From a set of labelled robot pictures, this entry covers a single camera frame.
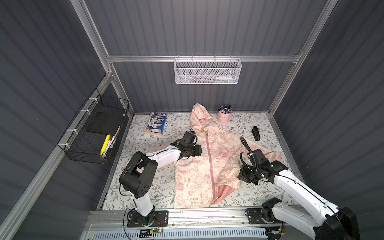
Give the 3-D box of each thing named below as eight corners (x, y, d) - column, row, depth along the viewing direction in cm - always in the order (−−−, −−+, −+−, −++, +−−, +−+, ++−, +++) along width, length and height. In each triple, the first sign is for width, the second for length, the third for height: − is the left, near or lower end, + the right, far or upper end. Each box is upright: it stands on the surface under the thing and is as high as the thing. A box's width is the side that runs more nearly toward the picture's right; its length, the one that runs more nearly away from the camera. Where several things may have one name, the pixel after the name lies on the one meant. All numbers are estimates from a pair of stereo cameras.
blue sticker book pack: (145, 135, 109) (143, 132, 107) (150, 115, 123) (149, 112, 120) (163, 135, 109) (163, 132, 107) (167, 114, 123) (166, 112, 120)
